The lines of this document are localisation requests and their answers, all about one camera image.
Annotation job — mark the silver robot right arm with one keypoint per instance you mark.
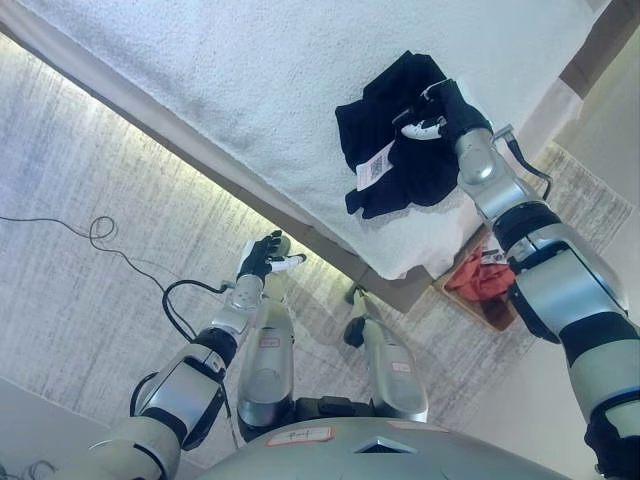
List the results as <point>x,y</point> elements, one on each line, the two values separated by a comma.
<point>550,290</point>

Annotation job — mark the grey robot torso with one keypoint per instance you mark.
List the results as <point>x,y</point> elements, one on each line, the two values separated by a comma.
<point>350,460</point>

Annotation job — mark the white towel-covered bed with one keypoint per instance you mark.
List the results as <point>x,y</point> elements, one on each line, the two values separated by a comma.
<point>200,75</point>

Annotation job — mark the grey streaked rug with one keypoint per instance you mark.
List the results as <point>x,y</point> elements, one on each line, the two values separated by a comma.
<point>75,200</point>

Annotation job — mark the brown woven basket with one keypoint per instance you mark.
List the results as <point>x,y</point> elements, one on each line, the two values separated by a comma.
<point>492,322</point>

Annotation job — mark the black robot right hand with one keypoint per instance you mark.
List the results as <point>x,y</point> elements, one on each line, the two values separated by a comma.
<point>462,112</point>

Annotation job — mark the white printed garment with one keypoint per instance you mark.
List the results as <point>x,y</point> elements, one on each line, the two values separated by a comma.
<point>492,256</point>

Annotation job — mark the black garment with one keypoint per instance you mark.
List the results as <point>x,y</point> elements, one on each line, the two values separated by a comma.
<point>380,125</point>

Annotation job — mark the white barcode tag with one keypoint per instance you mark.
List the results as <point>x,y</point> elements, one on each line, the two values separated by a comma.
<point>372,167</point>

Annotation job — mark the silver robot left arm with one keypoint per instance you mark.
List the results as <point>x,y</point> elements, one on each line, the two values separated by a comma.
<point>185,380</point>

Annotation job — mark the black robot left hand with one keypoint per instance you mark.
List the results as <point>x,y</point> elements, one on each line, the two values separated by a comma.
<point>257,257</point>

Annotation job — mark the orange garment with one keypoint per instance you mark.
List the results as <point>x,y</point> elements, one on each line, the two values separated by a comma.
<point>475,280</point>

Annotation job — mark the silver robot right leg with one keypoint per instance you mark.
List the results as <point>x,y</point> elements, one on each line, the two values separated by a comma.
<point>395,375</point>

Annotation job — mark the beige bed sheet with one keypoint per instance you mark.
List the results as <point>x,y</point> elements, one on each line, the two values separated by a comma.
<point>545,115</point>

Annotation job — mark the bed with white duvet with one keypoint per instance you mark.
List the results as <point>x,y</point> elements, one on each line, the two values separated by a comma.
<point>400,292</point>

